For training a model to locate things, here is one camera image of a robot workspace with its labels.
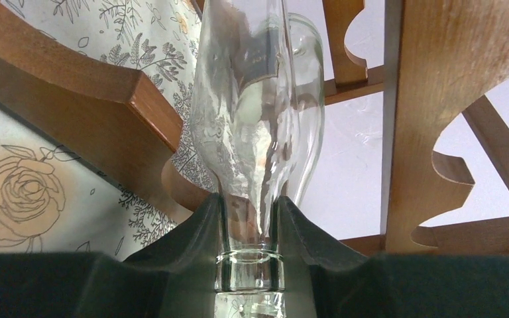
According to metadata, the clear glass wine bottle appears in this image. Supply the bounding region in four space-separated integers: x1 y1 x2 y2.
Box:
286 13 325 206

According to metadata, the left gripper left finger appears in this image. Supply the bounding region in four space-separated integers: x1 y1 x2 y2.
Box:
0 193 222 317

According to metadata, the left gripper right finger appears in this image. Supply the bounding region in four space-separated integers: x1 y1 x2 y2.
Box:
276 197 509 317

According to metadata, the wooden wine rack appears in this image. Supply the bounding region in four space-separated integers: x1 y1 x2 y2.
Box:
0 0 509 258

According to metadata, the small clear bottle bluish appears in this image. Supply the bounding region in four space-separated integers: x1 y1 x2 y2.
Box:
189 1 300 317

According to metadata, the floral table mat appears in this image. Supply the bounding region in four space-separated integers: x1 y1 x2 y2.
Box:
0 1 213 260

